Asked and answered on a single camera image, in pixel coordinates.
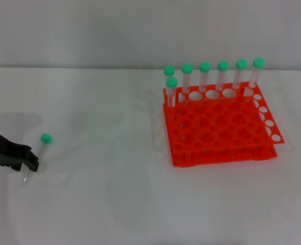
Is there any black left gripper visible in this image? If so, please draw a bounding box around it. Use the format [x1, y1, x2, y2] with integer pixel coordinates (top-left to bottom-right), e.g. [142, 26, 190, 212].
[0, 127, 40, 174]

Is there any clear test tube green cap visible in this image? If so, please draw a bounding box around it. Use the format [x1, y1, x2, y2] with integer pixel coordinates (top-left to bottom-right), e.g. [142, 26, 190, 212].
[181, 63, 193, 94]
[22, 133, 53, 185]
[166, 77, 179, 108]
[164, 65, 176, 89]
[233, 59, 248, 90]
[199, 62, 211, 92]
[216, 60, 230, 91]
[248, 58, 265, 89]

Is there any orange test tube rack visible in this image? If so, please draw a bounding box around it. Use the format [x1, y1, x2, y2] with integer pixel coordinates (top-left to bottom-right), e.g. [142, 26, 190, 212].
[162, 81, 286, 168]

